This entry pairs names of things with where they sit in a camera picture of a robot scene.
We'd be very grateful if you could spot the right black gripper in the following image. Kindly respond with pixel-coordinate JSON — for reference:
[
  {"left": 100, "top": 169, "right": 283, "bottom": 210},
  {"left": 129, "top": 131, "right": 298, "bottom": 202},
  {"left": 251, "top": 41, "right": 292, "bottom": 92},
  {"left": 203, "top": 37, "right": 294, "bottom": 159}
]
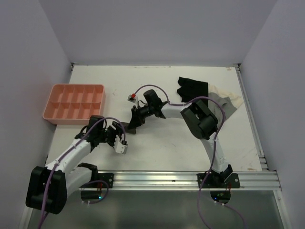
[{"left": 129, "top": 105, "right": 154, "bottom": 130}]

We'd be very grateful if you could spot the olive underwear beige waistband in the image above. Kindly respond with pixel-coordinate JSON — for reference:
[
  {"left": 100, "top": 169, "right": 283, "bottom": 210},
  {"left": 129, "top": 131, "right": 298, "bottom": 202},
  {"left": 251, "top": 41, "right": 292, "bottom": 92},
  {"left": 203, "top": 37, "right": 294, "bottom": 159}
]
[{"left": 122, "top": 122, "right": 138, "bottom": 135}]

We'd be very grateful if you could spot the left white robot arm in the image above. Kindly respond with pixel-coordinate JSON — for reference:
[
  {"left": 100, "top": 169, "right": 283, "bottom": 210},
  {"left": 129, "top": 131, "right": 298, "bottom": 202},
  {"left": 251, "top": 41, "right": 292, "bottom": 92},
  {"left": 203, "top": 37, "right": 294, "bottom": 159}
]
[{"left": 25, "top": 115, "right": 128, "bottom": 214}]

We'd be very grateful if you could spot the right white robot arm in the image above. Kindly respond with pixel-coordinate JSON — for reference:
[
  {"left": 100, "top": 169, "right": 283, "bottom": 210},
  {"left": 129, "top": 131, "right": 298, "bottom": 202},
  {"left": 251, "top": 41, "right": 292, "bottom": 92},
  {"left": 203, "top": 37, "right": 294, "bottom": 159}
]
[{"left": 125, "top": 89, "right": 233, "bottom": 187}]

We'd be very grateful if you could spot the black underwear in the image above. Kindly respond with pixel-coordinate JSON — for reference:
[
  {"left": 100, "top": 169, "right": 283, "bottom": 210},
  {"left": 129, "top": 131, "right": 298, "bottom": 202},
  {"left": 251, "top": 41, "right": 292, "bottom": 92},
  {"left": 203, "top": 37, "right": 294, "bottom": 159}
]
[{"left": 177, "top": 77, "right": 209, "bottom": 103}]

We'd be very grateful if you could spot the grey underwear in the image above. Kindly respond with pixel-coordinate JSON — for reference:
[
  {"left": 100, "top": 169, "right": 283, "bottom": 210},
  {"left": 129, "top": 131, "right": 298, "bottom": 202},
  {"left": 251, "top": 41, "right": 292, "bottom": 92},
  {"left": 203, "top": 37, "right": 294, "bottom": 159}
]
[{"left": 208, "top": 93, "right": 238, "bottom": 122}]

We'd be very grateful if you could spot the cream underwear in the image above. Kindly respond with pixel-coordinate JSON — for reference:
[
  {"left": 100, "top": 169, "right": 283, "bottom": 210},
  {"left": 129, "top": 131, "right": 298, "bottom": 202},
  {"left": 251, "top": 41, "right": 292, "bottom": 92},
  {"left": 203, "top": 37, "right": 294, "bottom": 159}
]
[{"left": 208, "top": 84, "right": 244, "bottom": 109}]

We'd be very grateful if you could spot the pink compartment tray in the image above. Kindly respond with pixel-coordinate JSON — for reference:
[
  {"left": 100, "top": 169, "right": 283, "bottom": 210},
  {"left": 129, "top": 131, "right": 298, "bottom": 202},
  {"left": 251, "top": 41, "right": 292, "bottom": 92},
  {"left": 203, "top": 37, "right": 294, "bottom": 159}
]
[{"left": 42, "top": 84, "right": 106, "bottom": 125}]

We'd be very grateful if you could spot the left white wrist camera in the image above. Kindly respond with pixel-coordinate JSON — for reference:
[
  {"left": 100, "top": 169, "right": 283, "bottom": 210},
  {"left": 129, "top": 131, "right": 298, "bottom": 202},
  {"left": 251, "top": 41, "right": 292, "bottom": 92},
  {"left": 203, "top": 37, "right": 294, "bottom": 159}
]
[{"left": 113, "top": 141, "right": 128, "bottom": 154}]

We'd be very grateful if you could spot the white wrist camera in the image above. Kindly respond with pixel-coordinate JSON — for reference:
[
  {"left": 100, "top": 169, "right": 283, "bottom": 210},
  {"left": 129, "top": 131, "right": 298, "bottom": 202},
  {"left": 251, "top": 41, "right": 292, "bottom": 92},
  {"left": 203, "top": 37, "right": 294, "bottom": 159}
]
[
  {"left": 127, "top": 94, "right": 138, "bottom": 103},
  {"left": 113, "top": 141, "right": 128, "bottom": 154}
]

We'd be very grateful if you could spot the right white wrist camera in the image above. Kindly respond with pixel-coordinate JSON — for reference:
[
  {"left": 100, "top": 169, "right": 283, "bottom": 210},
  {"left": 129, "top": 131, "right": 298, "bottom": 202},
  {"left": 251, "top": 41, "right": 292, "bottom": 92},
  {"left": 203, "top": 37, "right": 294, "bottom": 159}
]
[{"left": 127, "top": 94, "right": 138, "bottom": 103}]

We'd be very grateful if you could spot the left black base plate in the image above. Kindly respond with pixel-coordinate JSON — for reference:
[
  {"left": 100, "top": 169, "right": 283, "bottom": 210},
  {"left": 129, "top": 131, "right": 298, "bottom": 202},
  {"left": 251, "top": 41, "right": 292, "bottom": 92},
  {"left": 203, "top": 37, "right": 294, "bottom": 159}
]
[{"left": 96, "top": 173, "right": 114, "bottom": 189}]

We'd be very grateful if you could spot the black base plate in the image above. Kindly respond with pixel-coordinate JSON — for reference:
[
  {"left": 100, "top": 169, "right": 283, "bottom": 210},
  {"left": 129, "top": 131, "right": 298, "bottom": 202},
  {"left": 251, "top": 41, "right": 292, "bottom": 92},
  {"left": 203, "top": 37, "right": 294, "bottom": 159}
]
[
  {"left": 96, "top": 173, "right": 114, "bottom": 189},
  {"left": 196, "top": 171, "right": 241, "bottom": 189}
]

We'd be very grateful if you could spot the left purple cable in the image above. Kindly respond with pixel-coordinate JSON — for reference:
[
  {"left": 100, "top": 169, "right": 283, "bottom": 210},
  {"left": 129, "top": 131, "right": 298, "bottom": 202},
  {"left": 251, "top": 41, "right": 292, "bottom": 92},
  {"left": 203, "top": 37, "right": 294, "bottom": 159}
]
[{"left": 37, "top": 116, "right": 127, "bottom": 229}]

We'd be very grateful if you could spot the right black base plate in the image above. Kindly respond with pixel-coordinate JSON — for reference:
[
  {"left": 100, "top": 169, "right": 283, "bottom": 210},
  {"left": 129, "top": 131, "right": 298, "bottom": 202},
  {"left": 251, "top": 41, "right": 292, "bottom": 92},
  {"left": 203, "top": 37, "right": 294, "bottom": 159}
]
[{"left": 196, "top": 171, "right": 241, "bottom": 189}]

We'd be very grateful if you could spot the aluminium mounting rail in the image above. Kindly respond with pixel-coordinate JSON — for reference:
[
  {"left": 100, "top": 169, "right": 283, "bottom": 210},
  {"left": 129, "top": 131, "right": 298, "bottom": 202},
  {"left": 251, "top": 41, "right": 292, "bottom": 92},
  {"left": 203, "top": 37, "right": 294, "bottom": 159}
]
[{"left": 98, "top": 170, "right": 282, "bottom": 191}]

